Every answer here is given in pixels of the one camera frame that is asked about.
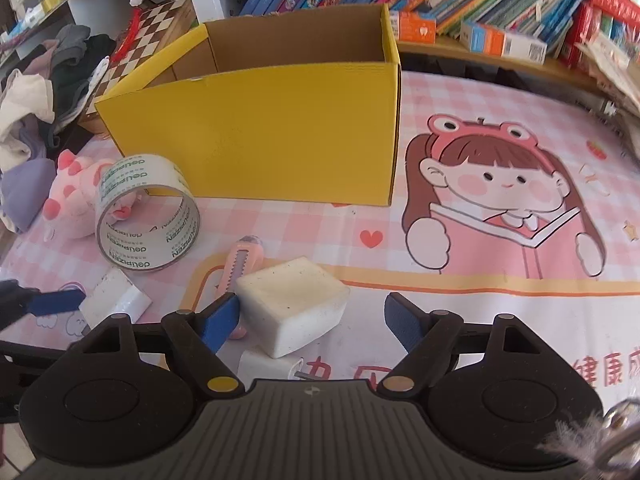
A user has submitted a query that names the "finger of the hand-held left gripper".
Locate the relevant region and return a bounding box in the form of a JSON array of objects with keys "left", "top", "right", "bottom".
[
  {"left": 0, "top": 341, "right": 68, "bottom": 363},
  {"left": 0, "top": 280, "right": 87, "bottom": 332}
]

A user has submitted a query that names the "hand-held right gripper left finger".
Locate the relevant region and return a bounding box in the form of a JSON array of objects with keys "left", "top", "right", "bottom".
[{"left": 70, "top": 292, "right": 245, "bottom": 394}]

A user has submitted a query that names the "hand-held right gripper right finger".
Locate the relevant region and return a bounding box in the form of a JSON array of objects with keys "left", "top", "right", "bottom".
[{"left": 376, "top": 292, "right": 531, "bottom": 397}]

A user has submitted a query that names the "large white sponge block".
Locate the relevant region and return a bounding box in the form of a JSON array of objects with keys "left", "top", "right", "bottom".
[{"left": 235, "top": 256, "right": 351, "bottom": 359}]

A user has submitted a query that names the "yellow cardboard box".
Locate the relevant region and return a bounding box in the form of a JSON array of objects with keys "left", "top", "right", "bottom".
[{"left": 94, "top": 3, "right": 402, "bottom": 208}]

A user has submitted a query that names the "small white sponge block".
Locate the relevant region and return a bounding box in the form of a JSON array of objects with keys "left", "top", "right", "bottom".
[{"left": 78, "top": 267, "right": 153, "bottom": 332}]

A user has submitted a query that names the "white charger plug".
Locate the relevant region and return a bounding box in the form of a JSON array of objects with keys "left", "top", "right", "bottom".
[{"left": 237, "top": 349, "right": 306, "bottom": 382}]

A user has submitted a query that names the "pink utility knife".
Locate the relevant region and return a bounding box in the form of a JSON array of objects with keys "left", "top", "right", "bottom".
[{"left": 218, "top": 236, "right": 265, "bottom": 340}]

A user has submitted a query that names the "pink plush toy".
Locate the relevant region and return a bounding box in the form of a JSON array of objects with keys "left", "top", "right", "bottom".
[{"left": 42, "top": 151, "right": 146, "bottom": 240}]

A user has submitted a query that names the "purple cloth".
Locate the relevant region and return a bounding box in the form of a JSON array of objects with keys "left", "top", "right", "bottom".
[{"left": 0, "top": 157, "right": 58, "bottom": 234}]

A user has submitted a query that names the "clear packing tape roll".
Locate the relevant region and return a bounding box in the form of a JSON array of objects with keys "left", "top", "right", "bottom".
[{"left": 95, "top": 156, "right": 202, "bottom": 274}]

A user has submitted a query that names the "white cloth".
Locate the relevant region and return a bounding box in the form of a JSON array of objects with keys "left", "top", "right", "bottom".
[{"left": 0, "top": 69, "right": 57, "bottom": 171}]

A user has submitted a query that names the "fluffy white keyring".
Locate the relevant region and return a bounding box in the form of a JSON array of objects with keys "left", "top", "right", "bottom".
[{"left": 537, "top": 399, "right": 640, "bottom": 480}]

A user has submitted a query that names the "pink printed desk mat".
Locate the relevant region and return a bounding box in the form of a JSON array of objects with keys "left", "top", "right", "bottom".
[{"left": 0, "top": 67, "right": 640, "bottom": 411}]

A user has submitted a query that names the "dark grey clothing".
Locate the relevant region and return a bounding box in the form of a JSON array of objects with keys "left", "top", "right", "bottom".
[{"left": 47, "top": 24, "right": 118, "bottom": 133}]

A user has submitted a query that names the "wooden chessboard box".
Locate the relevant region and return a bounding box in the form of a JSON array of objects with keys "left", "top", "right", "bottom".
[{"left": 77, "top": 0, "right": 197, "bottom": 133}]

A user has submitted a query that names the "red hanging ornament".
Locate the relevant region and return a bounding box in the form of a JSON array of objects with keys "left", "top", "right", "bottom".
[{"left": 111, "top": 0, "right": 151, "bottom": 66}]

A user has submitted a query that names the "small orange white box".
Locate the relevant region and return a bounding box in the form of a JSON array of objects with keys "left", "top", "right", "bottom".
[{"left": 389, "top": 10, "right": 437, "bottom": 44}]

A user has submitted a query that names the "long orange white box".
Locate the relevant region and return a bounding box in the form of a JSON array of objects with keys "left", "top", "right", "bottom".
[{"left": 460, "top": 20, "right": 549, "bottom": 65}]

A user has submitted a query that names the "pile of papers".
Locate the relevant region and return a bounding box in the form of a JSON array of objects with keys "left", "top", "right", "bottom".
[{"left": 580, "top": 35, "right": 640, "bottom": 128}]

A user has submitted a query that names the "stack of red books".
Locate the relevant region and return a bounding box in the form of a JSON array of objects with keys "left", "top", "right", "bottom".
[{"left": 560, "top": 0, "right": 640, "bottom": 72}]

